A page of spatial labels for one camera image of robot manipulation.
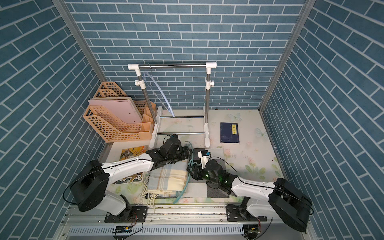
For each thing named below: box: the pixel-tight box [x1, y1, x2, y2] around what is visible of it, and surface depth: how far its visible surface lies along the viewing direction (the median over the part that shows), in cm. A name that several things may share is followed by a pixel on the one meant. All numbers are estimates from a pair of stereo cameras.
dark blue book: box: [220, 122, 240, 143], surface depth 108 cm
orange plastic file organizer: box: [83, 81, 157, 143], surface depth 99 cm
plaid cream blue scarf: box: [135, 158, 189, 209], surface depth 81 cm
